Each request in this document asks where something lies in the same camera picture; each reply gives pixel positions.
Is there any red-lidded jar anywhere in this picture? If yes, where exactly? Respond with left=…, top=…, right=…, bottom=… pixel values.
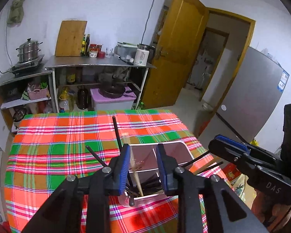
left=88, top=44, right=98, bottom=58

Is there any bunch of black chopsticks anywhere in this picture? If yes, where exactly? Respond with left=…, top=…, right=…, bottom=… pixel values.
left=85, top=116, right=224, bottom=205

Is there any yellow wooden door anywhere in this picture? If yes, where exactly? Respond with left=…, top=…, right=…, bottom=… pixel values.
left=141, top=0, right=210, bottom=110

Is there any black induction cooker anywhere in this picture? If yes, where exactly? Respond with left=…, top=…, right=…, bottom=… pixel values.
left=8, top=55, right=45, bottom=76

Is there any small rice cooker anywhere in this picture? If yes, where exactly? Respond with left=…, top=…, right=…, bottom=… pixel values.
left=13, top=107, right=27, bottom=127

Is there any wooden chopstick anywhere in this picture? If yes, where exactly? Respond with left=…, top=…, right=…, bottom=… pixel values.
left=124, top=132, right=144, bottom=197

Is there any tall metal kitchen table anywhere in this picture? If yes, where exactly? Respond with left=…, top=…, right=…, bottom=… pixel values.
left=45, top=55, right=157, bottom=113

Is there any brown plastic jug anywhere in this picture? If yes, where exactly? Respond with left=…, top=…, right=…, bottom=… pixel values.
left=77, top=85, right=89, bottom=110

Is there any red package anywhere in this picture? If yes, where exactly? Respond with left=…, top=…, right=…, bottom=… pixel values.
left=224, top=163, right=243, bottom=182

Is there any clear oil bottle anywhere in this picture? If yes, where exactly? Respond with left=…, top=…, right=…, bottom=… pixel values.
left=59, top=89, right=71, bottom=112

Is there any white plastic container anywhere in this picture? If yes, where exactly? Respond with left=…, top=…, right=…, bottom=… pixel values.
left=119, top=142, right=195, bottom=207

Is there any hanging green cloth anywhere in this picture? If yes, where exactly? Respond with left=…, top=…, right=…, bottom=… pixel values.
left=6, top=0, right=29, bottom=26

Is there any yellow wooden door frame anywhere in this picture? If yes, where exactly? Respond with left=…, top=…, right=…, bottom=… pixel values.
left=199, top=7, right=256, bottom=102

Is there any plaid tablecloth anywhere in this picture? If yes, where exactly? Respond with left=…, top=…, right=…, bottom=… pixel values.
left=3, top=109, right=233, bottom=233

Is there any low metal kitchen table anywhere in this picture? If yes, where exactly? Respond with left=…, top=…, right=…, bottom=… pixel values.
left=0, top=67, right=54, bottom=134

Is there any steel steamer pot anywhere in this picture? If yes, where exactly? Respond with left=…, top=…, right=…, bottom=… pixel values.
left=16, top=38, right=43, bottom=63

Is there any black frying pan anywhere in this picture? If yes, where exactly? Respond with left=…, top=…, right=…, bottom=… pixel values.
left=98, top=84, right=134, bottom=99

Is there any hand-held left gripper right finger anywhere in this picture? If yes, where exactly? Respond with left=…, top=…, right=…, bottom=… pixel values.
left=156, top=143, right=269, bottom=233

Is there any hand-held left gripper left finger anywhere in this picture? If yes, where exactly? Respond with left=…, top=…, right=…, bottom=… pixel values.
left=22, top=144, right=131, bottom=233

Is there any person's right hand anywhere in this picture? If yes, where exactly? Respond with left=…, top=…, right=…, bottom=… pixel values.
left=251, top=188, right=291, bottom=227

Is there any white electric kettle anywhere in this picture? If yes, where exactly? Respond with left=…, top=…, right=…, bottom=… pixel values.
left=133, top=43, right=156, bottom=66

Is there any silver refrigerator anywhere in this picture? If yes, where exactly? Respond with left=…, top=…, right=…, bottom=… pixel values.
left=216, top=46, right=290, bottom=143

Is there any wooden cutting board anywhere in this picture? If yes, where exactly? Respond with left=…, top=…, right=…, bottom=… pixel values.
left=55, top=20, right=88, bottom=57

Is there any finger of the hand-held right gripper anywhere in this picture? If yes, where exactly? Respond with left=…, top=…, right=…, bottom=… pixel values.
left=215, top=135, right=282, bottom=162
left=208, top=139, right=257, bottom=173

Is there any black wall cable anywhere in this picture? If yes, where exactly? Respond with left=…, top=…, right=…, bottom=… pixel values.
left=141, top=0, right=162, bottom=44

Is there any pink plastic basket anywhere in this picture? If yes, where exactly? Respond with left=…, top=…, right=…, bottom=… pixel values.
left=27, top=87, right=51, bottom=101

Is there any purple-lidded storage box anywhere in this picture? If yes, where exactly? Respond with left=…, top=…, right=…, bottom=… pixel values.
left=90, top=86, right=137, bottom=111

